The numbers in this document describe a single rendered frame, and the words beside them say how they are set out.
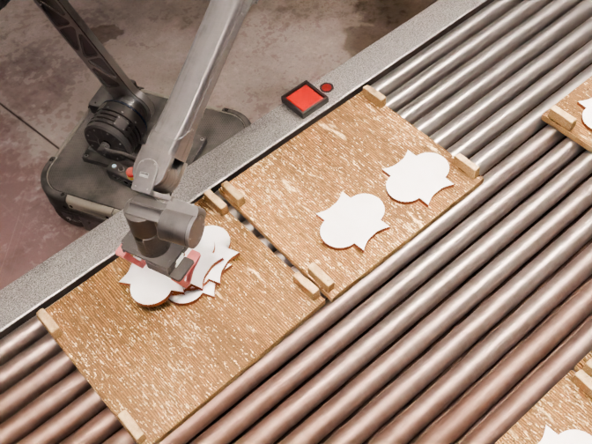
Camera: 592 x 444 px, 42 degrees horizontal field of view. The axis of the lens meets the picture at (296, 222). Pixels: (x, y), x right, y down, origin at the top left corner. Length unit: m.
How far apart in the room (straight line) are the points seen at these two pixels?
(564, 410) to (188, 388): 0.63
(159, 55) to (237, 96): 0.43
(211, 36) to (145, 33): 2.16
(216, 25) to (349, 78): 0.57
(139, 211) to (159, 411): 0.34
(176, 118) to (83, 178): 1.38
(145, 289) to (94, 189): 1.19
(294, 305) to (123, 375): 0.33
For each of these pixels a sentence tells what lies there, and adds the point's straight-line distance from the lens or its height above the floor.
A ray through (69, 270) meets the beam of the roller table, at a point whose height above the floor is 0.92.
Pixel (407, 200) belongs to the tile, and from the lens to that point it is 1.53.
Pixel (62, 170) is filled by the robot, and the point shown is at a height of 0.24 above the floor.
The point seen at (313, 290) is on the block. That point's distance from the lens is 1.40.
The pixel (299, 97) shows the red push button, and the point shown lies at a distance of 1.74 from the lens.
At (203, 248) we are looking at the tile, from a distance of 1.47.
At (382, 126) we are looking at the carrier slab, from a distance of 1.67.
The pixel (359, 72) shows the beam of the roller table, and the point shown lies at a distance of 1.81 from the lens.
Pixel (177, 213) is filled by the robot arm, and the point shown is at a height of 1.19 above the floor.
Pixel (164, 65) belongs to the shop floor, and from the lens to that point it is 3.28.
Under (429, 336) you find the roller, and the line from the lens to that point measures 1.41.
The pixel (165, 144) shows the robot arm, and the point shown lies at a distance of 1.26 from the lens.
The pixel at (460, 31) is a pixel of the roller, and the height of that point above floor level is 0.92.
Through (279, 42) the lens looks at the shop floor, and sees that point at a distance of 3.29.
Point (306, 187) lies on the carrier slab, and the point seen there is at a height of 0.94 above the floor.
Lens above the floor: 2.17
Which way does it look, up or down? 54 degrees down
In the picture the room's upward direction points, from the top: 7 degrees counter-clockwise
